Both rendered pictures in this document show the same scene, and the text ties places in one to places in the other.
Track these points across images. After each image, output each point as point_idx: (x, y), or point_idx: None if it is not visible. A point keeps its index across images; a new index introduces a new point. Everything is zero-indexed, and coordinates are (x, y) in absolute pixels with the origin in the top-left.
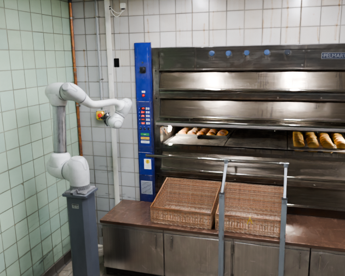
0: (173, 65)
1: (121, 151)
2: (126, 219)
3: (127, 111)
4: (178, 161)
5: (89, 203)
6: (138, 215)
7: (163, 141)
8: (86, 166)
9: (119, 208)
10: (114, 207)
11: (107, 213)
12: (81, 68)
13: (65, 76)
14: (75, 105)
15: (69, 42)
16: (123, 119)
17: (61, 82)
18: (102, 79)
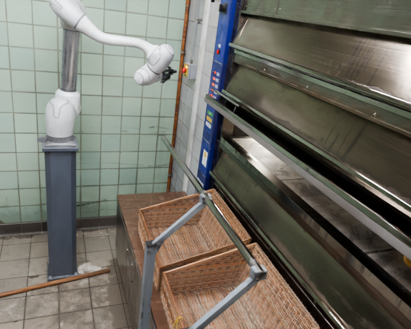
0: (256, 6)
1: (196, 128)
2: (132, 210)
3: (159, 64)
4: (228, 173)
5: (55, 160)
6: (150, 215)
7: (234, 134)
8: (58, 114)
9: (157, 196)
10: (156, 193)
11: (136, 194)
12: (193, 0)
13: (167, 8)
14: None
15: None
16: (153, 74)
17: (156, 14)
18: (201, 19)
